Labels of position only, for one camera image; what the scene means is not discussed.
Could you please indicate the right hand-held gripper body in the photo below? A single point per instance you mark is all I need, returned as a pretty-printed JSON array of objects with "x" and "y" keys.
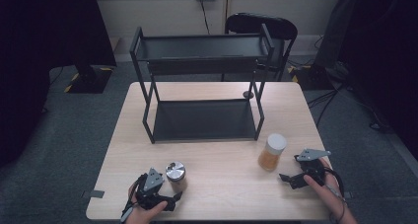
[{"x": 312, "y": 168}]

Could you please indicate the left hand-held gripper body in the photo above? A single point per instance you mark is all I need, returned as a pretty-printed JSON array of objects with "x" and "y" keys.
[{"x": 153, "y": 181}]

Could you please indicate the silver metal can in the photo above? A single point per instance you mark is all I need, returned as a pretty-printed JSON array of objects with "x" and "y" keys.
[{"x": 175, "y": 171}]

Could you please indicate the white-lid jar with orange contents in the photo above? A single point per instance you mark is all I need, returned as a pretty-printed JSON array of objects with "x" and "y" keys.
[{"x": 271, "y": 156}]

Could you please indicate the black two-tier metal rack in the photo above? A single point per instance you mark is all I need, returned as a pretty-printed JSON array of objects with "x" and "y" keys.
[{"x": 203, "y": 120}]

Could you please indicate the person's right hand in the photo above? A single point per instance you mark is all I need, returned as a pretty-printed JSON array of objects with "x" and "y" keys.
[{"x": 323, "y": 189}]

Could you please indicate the person's left hand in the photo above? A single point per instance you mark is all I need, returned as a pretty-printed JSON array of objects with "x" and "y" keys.
[{"x": 144, "y": 214}]

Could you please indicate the grey tape piece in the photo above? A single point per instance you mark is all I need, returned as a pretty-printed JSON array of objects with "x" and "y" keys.
[
  {"x": 348, "y": 195},
  {"x": 93, "y": 194}
]

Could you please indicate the black stand base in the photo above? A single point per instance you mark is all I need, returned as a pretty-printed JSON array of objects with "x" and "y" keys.
[
  {"x": 88, "y": 81},
  {"x": 312, "y": 77}
]

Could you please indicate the small dark round disc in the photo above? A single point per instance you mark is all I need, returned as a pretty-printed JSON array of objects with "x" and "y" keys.
[{"x": 248, "y": 94}]

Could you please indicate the dark curtain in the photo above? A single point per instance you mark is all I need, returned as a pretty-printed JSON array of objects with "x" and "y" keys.
[
  {"x": 39, "y": 53},
  {"x": 384, "y": 53}
]

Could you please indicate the black chair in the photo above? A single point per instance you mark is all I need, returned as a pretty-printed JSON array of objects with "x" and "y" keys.
[{"x": 263, "y": 26}]

